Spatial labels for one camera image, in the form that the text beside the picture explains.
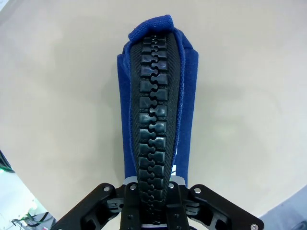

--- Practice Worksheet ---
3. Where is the blue pouch with black zipper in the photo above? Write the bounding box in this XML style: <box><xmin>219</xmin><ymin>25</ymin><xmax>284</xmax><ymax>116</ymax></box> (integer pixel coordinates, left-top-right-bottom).
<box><xmin>117</xmin><ymin>14</ymin><xmax>201</xmax><ymax>225</ymax></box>

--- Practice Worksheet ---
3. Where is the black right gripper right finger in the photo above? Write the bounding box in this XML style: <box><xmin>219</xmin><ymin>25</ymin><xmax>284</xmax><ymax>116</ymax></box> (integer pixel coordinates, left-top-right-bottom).
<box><xmin>167</xmin><ymin>176</ymin><xmax>265</xmax><ymax>230</ymax></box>

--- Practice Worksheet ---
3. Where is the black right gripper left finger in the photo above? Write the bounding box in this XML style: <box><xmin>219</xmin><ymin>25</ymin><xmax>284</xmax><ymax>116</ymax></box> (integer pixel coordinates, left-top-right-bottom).
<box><xmin>50</xmin><ymin>176</ymin><xmax>142</xmax><ymax>230</ymax></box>

